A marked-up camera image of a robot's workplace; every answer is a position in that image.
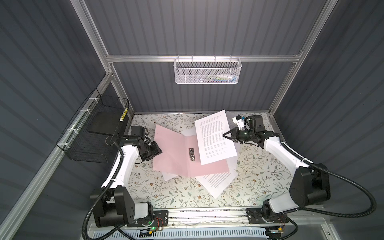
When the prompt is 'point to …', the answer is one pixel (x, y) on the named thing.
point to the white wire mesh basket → (207, 70)
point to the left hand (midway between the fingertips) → (158, 153)
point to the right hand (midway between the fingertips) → (225, 136)
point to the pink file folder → (176, 154)
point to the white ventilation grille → (250, 234)
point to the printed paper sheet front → (217, 183)
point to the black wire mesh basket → (90, 136)
